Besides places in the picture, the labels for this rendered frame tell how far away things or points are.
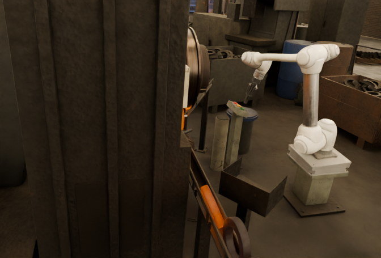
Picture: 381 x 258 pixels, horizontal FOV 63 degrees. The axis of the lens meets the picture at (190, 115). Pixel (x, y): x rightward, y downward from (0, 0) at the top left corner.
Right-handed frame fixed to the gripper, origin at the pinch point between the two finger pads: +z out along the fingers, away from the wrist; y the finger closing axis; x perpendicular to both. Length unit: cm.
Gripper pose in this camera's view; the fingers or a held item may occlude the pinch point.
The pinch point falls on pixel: (246, 99)
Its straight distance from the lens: 276.0
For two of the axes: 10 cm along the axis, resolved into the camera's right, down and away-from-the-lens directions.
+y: 2.8, 3.9, -8.8
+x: 8.7, 2.9, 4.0
